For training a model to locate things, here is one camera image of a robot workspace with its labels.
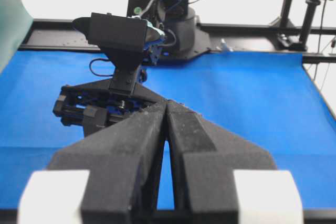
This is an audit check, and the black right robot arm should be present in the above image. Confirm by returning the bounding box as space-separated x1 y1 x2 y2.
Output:
53 0 210 135

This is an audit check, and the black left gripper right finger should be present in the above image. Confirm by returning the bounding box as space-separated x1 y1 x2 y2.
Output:
166 100 277 223

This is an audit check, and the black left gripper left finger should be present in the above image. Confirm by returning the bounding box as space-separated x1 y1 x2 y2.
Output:
47 102 166 223

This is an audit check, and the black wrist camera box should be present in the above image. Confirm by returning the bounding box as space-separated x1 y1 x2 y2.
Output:
72 13 147 52

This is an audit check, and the green backdrop sheet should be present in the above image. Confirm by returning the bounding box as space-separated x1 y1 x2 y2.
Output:
1 0 33 70

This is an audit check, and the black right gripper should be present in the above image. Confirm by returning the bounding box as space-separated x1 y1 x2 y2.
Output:
52 79 167 137

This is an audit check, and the black frame rail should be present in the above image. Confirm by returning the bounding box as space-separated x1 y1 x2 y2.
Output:
18 18 336 63

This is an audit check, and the black camera stand post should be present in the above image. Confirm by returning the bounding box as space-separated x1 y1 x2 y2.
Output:
299 0 321 51

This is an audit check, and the blue table mat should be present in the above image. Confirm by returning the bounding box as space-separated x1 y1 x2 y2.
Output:
1 51 335 209

